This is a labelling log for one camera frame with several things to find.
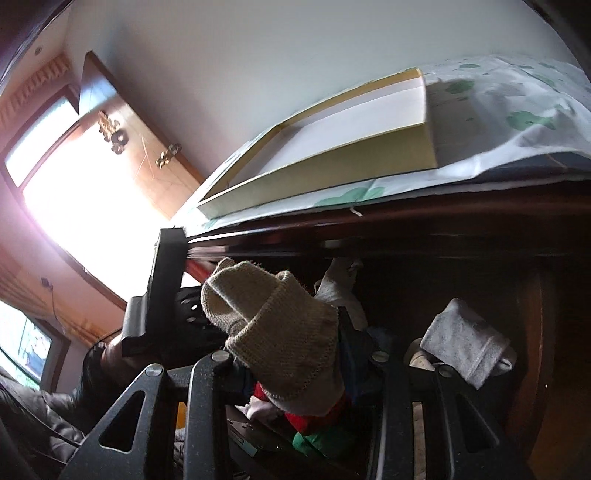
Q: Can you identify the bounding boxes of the grey folded underwear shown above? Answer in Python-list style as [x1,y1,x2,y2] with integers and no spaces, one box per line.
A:
[420,298,517,389]

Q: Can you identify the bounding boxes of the wooden door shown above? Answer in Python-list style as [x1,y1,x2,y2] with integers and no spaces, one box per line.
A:
[79,51,204,219]

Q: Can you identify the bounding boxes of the brass door knob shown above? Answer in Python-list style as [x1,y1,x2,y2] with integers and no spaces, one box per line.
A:
[154,143,181,169]

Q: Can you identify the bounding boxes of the dark wooden dresser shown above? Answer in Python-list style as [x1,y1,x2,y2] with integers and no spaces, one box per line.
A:
[188,180,590,479]

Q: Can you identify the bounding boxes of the green underwear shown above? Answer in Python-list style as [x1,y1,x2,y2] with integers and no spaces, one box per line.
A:
[291,433,339,458]

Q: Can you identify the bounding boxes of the beige knitted underwear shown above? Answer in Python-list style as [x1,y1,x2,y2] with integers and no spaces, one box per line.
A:
[200,258,345,416]

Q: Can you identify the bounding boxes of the gold door ornament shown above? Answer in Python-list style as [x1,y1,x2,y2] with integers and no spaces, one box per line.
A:
[98,110,129,155]

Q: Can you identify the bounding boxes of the white dotted underwear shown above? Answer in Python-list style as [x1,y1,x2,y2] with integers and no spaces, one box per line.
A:
[315,258,368,331]

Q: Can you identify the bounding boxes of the bright red underwear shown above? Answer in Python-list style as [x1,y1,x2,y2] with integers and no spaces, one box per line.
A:
[249,382,348,434]

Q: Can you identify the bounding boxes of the shallow gold cardboard tray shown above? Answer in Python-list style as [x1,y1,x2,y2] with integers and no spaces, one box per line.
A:
[197,68,438,219]

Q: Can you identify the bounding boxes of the white green-patterned table cloth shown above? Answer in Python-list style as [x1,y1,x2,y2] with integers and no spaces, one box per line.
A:
[172,56,590,233]

